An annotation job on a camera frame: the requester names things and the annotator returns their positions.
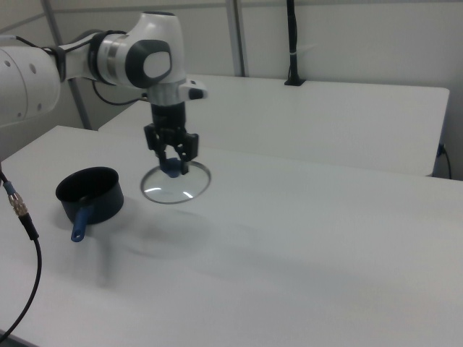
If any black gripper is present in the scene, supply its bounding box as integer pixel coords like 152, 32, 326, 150
143, 103, 201, 177

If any glass lid with blue knob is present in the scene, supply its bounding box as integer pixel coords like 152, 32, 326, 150
140, 157, 213, 205

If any white side table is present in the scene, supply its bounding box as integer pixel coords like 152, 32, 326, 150
98, 73, 451, 178

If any dark saucepan with blue handle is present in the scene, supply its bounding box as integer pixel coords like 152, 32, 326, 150
55, 166, 125, 243

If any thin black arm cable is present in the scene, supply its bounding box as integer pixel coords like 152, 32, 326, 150
91, 80, 150, 106

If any black cable with metal connector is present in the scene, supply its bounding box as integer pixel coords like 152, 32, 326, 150
0, 167, 44, 343

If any black camera pole with base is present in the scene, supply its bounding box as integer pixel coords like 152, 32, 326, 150
284, 0, 307, 87

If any black cable with blue plug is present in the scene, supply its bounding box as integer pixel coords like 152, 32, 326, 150
436, 142, 454, 180

